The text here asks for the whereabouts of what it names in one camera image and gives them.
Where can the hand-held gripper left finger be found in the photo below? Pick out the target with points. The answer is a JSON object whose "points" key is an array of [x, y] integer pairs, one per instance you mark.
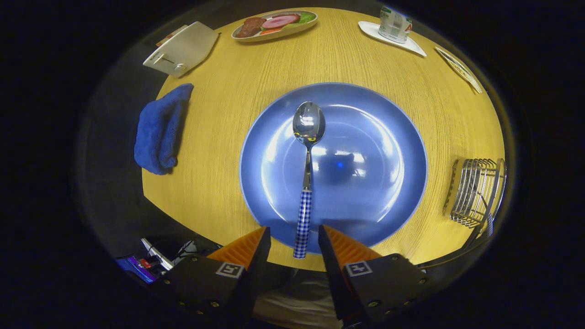
{"points": [[258, 274]]}

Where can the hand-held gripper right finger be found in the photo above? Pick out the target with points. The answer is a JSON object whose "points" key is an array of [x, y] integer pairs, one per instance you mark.
{"points": [[331, 274]]}

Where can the blue round plate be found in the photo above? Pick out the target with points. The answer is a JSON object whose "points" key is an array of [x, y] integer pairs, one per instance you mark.
{"points": [[365, 192]]}

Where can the white flat object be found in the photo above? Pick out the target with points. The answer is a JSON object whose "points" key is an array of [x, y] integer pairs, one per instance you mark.
{"points": [[157, 253]]}

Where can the small red object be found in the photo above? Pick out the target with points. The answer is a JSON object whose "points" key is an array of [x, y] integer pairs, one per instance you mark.
{"points": [[145, 263]]}

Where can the phone with lit screen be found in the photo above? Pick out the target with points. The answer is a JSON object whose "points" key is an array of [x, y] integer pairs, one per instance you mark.
{"points": [[135, 268]]}

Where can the blue folded towel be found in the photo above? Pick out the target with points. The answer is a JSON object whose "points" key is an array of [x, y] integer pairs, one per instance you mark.
{"points": [[160, 132]]}

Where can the small oval food plate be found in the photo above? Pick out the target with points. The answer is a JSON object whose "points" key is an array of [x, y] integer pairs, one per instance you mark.
{"points": [[274, 36]]}

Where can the white toaster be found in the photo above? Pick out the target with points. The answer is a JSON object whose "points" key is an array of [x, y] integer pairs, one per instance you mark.
{"points": [[187, 45]]}

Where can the white divided tray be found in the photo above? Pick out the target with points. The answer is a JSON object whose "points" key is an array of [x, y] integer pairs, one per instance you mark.
{"points": [[459, 69]]}

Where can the white square coaster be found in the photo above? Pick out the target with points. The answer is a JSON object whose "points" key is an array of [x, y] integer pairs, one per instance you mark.
{"points": [[411, 45]]}

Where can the orange carrot slice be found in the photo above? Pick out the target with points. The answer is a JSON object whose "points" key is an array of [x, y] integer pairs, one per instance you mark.
{"points": [[269, 31]]}

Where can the brown meat patty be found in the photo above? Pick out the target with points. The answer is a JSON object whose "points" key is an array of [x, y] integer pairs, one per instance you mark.
{"points": [[250, 27]]}

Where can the pink ham slice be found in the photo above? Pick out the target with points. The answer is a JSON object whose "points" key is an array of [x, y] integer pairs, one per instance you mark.
{"points": [[279, 21]]}

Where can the brown toast slice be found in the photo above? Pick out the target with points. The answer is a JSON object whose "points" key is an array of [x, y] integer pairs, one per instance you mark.
{"points": [[170, 35]]}

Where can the white drink bottle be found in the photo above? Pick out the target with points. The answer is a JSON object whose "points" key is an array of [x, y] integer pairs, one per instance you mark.
{"points": [[394, 25]]}

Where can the green lettuce leaf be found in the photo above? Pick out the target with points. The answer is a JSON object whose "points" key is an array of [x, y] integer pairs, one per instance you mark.
{"points": [[306, 18]]}

